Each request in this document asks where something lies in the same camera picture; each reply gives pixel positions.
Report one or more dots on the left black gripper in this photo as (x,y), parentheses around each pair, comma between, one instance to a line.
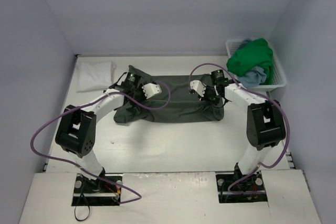
(137,95)

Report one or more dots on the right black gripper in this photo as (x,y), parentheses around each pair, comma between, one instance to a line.
(210,96)

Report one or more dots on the white t shirt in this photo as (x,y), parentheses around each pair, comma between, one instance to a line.
(95,76)

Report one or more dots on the grey green t shirt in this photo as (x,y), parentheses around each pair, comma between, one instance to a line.
(183,107)

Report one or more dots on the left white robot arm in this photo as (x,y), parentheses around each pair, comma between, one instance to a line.
(76,132)

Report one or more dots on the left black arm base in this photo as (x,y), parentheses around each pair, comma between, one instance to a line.
(94,193)

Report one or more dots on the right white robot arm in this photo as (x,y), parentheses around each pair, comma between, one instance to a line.
(265,126)

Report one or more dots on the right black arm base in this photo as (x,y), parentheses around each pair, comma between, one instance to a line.
(233,189)

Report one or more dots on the blue t shirt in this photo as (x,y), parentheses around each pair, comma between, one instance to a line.
(254,77)

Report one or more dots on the white laundry basket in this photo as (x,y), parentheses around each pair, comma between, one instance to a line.
(278,80)

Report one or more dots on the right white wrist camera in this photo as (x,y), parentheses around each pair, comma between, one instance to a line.
(197,87)

